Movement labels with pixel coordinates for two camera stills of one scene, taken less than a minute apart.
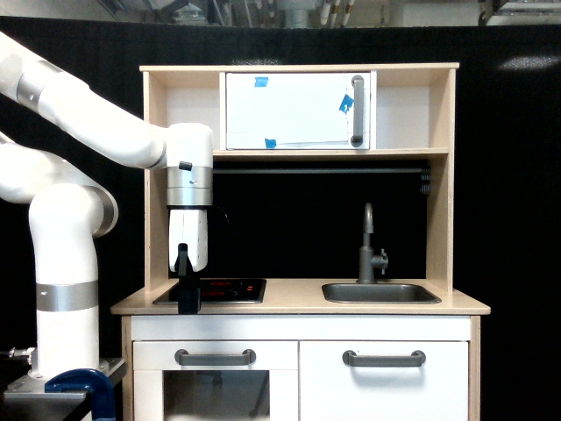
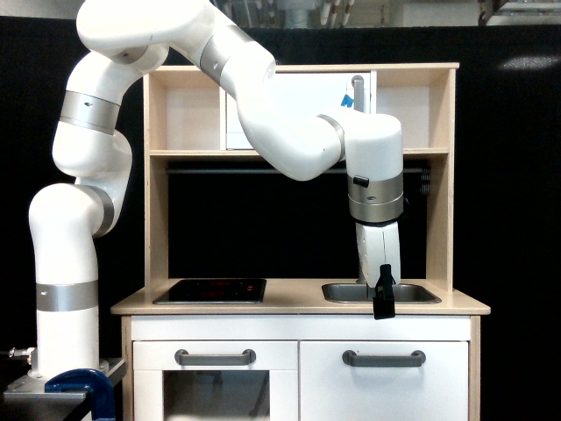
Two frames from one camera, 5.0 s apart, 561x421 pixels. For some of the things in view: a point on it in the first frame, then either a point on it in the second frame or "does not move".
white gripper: x=188 y=226 to x=379 y=246
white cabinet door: x=384 y=381 does not move
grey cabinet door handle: x=415 y=360 does not move
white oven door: x=267 y=389 does not move
